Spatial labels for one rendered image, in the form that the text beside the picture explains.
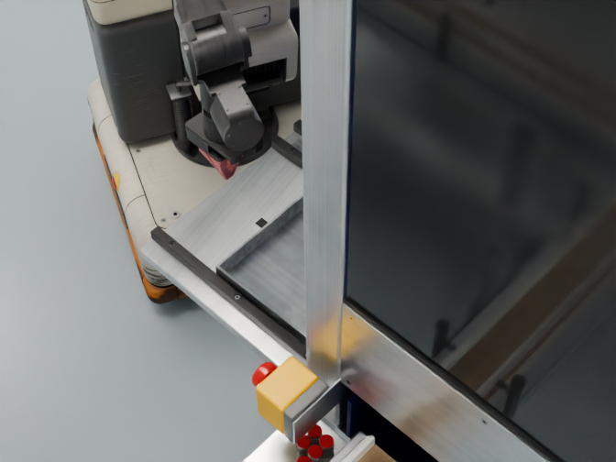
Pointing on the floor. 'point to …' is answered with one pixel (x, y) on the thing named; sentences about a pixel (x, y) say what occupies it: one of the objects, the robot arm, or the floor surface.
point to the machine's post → (326, 181)
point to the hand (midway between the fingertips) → (227, 172)
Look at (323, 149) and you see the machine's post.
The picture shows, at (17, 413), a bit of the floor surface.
